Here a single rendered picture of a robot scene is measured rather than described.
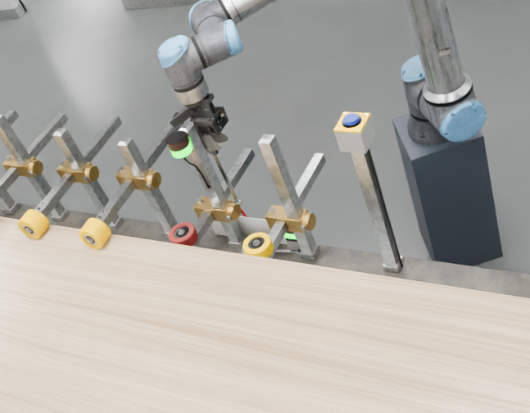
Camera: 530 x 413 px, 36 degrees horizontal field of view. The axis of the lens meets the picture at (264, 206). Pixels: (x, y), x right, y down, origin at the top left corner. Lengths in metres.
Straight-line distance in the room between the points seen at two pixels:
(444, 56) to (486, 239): 0.91
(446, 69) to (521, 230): 1.02
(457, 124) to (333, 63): 1.98
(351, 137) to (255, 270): 0.45
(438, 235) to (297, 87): 1.60
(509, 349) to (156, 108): 3.17
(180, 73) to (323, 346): 0.80
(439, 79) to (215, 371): 1.09
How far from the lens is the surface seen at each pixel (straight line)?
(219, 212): 2.38
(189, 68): 2.15
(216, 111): 2.27
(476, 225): 3.03
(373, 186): 2.04
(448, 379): 1.79
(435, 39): 2.38
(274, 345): 1.94
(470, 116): 2.53
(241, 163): 2.53
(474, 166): 2.84
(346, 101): 4.12
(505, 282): 2.19
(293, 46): 4.68
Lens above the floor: 2.37
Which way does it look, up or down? 40 degrees down
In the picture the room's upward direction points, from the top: 23 degrees counter-clockwise
